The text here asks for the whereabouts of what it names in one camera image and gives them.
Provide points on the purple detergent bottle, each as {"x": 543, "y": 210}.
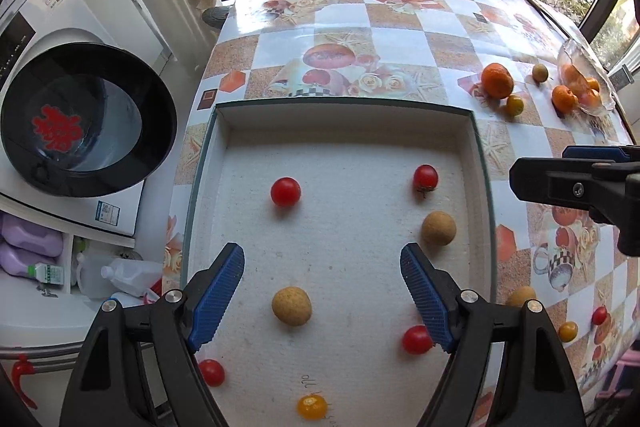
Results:
{"x": 30, "y": 234}
{"x": 15, "y": 262}

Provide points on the red hook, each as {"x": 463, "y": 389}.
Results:
{"x": 20, "y": 369}

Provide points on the large orange mandarin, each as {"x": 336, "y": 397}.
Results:
{"x": 497, "y": 80}

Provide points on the clear plastic bottle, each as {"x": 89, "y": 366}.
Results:
{"x": 135, "y": 274}

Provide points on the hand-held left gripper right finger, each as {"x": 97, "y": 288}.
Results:
{"x": 425, "y": 297}

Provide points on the white washing machine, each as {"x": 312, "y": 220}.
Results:
{"x": 90, "y": 122}

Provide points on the red cherry tomato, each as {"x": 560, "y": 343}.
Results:
{"x": 599, "y": 315}
{"x": 425, "y": 177}
{"x": 285, "y": 191}
{"x": 417, "y": 339}
{"x": 211, "y": 372}

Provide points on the yellow cherry tomato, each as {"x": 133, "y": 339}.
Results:
{"x": 312, "y": 407}
{"x": 567, "y": 331}

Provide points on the dark round seat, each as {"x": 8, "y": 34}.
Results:
{"x": 217, "y": 16}

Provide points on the pink plastic stool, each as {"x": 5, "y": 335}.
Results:
{"x": 625, "y": 359}

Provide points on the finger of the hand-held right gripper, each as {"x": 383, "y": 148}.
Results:
{"x": 550, "y": 182}
{"x": 595, "y": 152}

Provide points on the clear plastic jug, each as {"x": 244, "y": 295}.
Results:
{"x": 92, "y": 277}

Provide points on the orange-yellow cherry tomato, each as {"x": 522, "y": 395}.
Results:
{"x": 515, "y": 105}

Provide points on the tan longan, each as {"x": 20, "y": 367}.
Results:
{"x": 291, "y": 305}
{"x": 438, "y": 229}
{"x": 520, "y": 296}

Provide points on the shallow white box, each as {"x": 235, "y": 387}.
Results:
{"x": 350, "y": 147}

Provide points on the brown longan on table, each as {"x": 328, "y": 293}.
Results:
{"x": 540, "y": 73}

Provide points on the checkered printed tablecloth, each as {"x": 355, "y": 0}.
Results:
{"x": 400, "y": 42}

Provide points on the clear glass bowl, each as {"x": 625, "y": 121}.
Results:
{"x": 570, "y": 52}

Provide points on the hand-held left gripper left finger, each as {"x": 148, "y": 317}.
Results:
{"x": 215, "y": 297}

